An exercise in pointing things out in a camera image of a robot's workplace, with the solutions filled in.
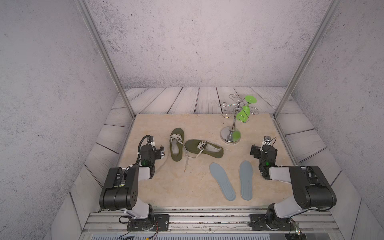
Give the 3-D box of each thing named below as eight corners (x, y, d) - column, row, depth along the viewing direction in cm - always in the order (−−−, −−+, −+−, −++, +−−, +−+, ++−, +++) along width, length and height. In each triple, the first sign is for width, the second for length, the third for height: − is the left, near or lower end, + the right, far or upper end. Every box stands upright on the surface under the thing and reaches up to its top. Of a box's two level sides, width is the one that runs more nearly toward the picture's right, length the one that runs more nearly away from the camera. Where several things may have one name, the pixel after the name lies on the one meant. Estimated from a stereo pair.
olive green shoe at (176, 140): (169, 161, 97) (167, 155, 91) (172, 132, 112) (171, 125, 107) (182, 161, 97) (181, 154, 91) (184, 132, 112) (183, 125, 106)
